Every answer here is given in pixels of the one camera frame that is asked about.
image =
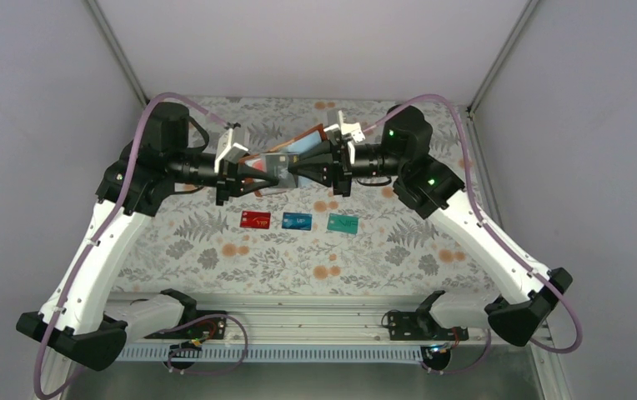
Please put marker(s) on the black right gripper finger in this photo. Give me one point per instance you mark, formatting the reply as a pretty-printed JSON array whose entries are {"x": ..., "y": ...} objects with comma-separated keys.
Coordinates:
[
  {"x": 316, "y": 157},
  {"x": 306, "y": 178}
]

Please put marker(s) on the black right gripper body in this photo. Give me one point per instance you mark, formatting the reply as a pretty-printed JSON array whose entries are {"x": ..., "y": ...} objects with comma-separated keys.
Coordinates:
[{"x": 339, "y": 170}]

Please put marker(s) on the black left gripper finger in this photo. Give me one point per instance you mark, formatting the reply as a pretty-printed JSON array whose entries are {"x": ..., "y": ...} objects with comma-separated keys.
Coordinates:
[
  {"x": 249, "y": 172},
  {"x": 248, "y": 186}
]

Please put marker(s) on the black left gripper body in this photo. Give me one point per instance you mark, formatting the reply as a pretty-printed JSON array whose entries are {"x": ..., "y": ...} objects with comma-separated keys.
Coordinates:
[{"x": 228, "y": 180}]

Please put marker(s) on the brown leather card holder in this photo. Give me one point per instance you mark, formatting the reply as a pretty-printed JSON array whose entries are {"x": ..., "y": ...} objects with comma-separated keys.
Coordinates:
[{"x": 296, "y": 145}]

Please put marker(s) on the red VIP credit card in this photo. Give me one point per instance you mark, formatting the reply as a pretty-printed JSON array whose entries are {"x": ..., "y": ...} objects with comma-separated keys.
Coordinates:
[{"x": 255, "y": 220}]

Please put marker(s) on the teal credit card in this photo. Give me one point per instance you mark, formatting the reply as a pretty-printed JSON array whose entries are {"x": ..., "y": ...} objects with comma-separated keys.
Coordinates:
[{"x": 343, "y": 223}]

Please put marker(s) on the blue credit card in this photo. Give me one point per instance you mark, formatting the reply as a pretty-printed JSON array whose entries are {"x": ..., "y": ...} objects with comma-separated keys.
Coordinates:
[{"x": 297, "y": 221}]

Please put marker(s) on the black VIP credit card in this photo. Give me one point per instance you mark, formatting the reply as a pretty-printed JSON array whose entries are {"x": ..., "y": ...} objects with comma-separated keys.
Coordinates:
[{"x": 277, "y": 164}]

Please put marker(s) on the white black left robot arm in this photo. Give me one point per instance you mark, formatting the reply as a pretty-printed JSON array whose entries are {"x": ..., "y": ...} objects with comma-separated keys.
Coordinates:
[{"x": 128, "y": 198}]

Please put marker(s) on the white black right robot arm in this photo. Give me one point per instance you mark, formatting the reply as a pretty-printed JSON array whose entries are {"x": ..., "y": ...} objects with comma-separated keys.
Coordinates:
[{"x": 528, "y": 290}]

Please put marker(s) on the floral patterned table mat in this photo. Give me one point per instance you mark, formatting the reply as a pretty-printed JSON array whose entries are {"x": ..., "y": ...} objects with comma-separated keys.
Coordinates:
[{"x": 195, "y": 246}]

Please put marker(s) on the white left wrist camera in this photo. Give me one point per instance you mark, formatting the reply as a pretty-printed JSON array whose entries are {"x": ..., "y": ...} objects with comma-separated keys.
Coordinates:
[{"x": 232, "y": 146}]

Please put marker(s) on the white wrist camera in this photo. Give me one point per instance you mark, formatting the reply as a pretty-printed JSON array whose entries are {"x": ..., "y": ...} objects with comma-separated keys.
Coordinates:
[
  {"x": 232, "y": 146},
  {"x": 350, "y": 132}
]

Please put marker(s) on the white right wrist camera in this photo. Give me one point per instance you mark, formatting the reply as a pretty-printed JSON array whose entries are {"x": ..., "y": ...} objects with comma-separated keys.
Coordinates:
[{"x": 350, "y": 132}]

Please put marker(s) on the aluminium rail frame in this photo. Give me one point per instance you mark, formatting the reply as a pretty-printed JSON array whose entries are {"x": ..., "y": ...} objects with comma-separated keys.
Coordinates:
[{"x": 281, "y": 320}]

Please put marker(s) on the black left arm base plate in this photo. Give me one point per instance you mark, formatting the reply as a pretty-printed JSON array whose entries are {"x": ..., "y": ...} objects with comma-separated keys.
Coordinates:
[{"x": 205, "y": 325}]

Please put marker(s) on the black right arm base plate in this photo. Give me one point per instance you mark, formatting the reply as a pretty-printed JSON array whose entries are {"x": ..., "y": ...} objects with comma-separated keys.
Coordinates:
[{"x": 405, "y": 326}]

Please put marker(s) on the grey slotted cable duct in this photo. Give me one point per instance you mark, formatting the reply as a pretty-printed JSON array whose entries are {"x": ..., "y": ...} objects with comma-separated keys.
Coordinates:
[{"x": 254, "y": 353}]

